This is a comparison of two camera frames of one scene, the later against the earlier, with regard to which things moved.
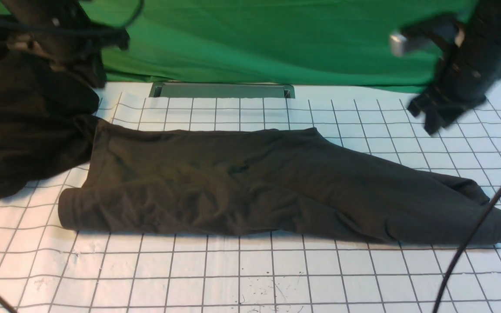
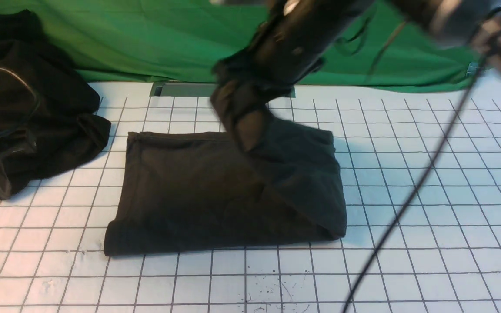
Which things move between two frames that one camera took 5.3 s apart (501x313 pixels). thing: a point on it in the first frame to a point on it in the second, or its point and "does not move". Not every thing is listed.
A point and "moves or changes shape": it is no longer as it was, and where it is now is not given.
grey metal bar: x=217 y=90 does not move
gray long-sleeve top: x=294 y=182 moves or changes shape
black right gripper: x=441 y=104 to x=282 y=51
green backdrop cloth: x=311 y=43 does not move
